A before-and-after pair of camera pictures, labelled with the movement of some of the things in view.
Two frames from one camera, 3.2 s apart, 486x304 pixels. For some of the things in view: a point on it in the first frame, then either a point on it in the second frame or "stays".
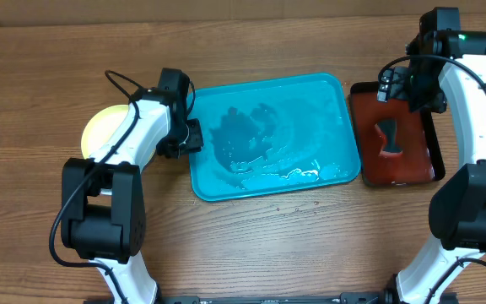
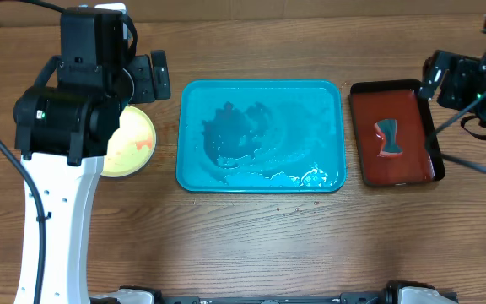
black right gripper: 420,94 to 433,73
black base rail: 345,298 stays
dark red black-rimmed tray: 417,133 stays
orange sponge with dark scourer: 387,129 stays
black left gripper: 194,144 to 146,91
